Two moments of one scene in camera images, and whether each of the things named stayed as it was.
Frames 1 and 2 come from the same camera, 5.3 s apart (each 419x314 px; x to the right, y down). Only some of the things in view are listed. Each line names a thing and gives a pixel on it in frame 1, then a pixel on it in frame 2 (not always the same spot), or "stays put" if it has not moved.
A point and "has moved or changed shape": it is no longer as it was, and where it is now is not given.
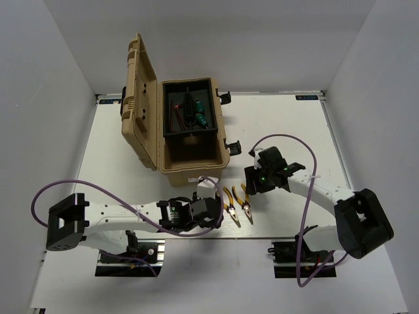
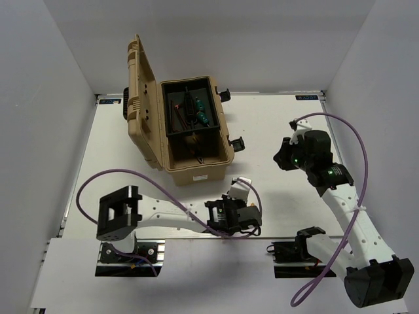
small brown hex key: x=177 y=106 stays put
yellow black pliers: x=245 y=205 has moved or changed shape
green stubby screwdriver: x=199 y=106 stays put
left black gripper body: x=215 y=222 to x=230 y=203
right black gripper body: x=262 y=179 to x=293 y=156
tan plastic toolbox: x=182 y=160 has moved or changed shape
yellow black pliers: x=231 y=209 has moved or changed shape
